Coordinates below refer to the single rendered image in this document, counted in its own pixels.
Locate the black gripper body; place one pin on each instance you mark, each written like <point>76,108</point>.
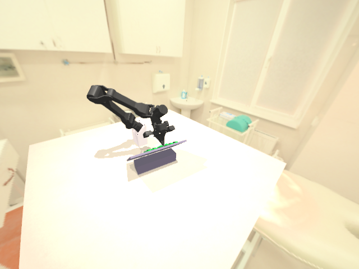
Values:
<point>148,133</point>

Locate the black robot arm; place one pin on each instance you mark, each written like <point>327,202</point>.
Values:
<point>97,95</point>

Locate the lavender switch panel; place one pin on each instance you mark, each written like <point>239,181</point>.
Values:
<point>143,163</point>

